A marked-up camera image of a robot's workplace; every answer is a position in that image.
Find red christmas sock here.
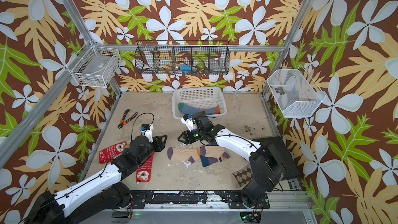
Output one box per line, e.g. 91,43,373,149
136,155,153,184
98,142,127,164

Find blue sock orange cuff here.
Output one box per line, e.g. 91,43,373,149
178,103,221,115

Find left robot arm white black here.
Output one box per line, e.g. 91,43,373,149
21,135,167,224

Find aluminium frame post right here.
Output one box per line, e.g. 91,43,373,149
263,0,313,78

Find white plastic laundry basket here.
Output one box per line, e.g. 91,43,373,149
172,87,227,119

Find aluminium frame post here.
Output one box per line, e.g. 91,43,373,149
263,0,313,78
62,0,122,97

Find black wire wall basket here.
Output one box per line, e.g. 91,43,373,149
133,40,230,75

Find white mesh wall basket right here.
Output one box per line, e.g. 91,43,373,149
267,66,326,118

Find white wire wall basket left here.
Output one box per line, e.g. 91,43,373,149
67,41,121,88

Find black metal base rail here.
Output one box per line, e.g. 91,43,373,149
125,190,254,211

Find aluminium frame post left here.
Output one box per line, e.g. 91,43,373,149
62,0,122,97

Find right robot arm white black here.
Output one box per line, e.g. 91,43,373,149
178,112,288,208

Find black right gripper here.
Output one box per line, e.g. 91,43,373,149
177,128,207,144

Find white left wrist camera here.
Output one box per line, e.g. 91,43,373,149
140,124,153,143

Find orange black cutting pliers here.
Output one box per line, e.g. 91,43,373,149
118,109,138,129

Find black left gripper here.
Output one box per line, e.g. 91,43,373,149
137,133,168,166

